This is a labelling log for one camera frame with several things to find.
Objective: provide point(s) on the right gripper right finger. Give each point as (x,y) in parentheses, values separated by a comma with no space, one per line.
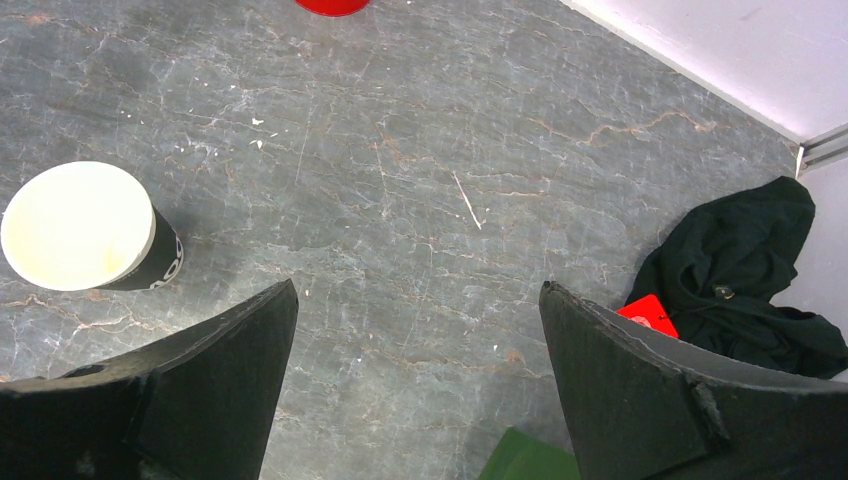
(639,404)

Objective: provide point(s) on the green box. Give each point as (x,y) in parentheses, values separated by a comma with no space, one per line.
(519,456)

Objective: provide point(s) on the black cloth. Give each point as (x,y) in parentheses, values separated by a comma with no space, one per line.
(719,268)

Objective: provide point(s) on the black paper coffee cup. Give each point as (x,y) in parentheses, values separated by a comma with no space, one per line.
(89,225)

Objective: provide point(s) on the red tag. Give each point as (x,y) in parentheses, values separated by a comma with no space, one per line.
(649,312)

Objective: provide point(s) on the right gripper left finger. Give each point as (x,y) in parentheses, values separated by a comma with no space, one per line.
(196,404)

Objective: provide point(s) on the red straw holder cup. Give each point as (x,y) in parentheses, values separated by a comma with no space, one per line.
(333,8)

